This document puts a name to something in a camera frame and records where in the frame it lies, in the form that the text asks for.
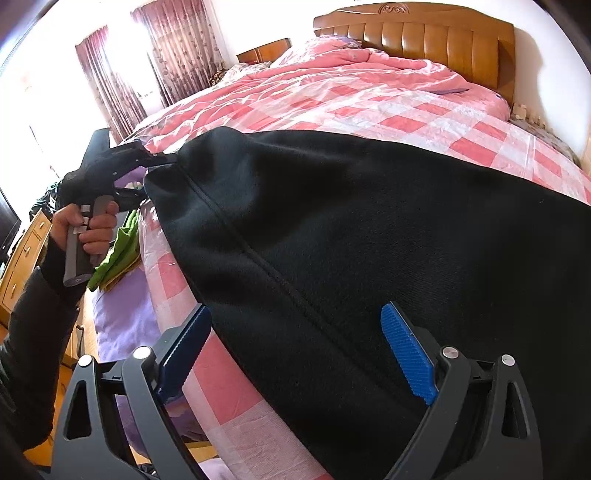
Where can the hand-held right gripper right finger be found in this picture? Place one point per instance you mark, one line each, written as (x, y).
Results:
(408, 355)

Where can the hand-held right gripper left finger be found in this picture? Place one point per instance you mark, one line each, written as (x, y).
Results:
(184, 355)

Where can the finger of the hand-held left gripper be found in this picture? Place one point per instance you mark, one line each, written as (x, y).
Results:
(161, 159)
(131, 194)

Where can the black pants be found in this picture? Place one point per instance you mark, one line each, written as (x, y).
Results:
(369, 240)

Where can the person's left forearm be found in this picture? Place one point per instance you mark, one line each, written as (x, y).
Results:
(41, 332)

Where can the person's left hand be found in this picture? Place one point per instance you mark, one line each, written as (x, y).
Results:
(99, 235)

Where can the green cloth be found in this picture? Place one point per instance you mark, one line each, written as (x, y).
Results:
(117, 258)

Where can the purple bedsheet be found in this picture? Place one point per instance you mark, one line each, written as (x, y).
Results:
(120, 323)

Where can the maroon patterned curtain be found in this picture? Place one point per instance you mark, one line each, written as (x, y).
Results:
(113, 87)
(184, 50)

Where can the floral patterned pillow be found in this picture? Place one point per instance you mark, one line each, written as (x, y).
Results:
(226, 74)

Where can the black television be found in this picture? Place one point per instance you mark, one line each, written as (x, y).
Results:
(7, 221)

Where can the wooden dresser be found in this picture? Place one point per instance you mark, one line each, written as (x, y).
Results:
(23, 267)

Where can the wooden nightstand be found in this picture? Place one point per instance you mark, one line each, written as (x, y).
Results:
(261, 50)

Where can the pink checked bedsheet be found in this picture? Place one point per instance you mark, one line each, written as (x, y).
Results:
(369, 110)

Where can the brown patterned cloth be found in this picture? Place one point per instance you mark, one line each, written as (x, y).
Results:
(545, 134)

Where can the wooden padded headboard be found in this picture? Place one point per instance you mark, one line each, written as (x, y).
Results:
(429, 41)

